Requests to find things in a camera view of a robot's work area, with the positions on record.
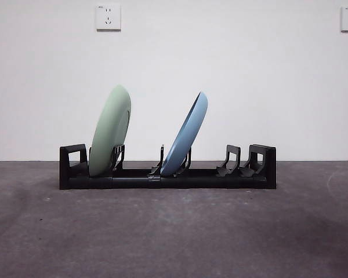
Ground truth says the blue plate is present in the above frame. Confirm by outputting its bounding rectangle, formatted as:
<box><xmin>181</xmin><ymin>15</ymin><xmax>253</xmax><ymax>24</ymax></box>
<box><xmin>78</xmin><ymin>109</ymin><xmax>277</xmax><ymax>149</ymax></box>
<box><xmin>159</xmin><ymin>91</ymin><xmax>209</xmax><ymax>177</ymax></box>

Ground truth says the pale green plate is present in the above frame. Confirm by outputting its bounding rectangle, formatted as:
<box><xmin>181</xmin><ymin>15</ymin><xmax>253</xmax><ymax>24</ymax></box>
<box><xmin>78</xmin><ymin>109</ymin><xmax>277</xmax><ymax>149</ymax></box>
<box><xmin>89</xmin><ymin>84</ymin><xmax>133</xmax><ymax>177</ymax></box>

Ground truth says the black plate rack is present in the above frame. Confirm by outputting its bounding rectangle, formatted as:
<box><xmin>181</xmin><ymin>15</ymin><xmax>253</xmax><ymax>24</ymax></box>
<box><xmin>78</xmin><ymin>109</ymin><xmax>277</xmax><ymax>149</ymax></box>
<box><xmin>59</xmin><ymin>143</ymin><xmax>278</xmax><ymax>191</ymax></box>

